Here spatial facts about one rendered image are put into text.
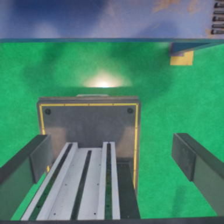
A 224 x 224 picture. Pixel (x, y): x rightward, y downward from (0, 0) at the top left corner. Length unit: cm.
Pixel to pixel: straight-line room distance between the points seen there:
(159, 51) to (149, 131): 69
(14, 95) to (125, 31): 114
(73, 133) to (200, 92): 112
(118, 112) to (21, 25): 69
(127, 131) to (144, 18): 69
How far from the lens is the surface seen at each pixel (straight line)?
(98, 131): 112
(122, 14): 76
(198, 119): 163
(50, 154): 17
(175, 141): 17
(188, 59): 151
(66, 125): 114
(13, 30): 84
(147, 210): 202
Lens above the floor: 136
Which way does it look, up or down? 75 degrees down
